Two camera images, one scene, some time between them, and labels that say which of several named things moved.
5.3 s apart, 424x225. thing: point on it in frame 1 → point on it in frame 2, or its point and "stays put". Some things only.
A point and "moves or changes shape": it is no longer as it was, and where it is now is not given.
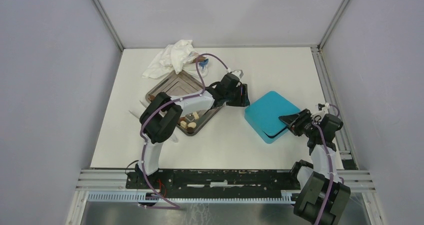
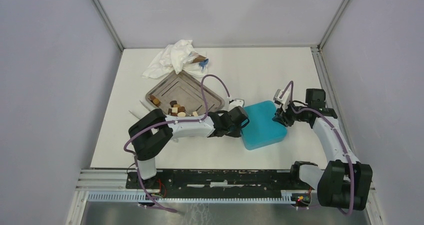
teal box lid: [264, 112] moves or changes shape
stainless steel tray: [177, 84] stays put
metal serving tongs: [139, 112] stays put
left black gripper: [242, 101] → [236, 133]
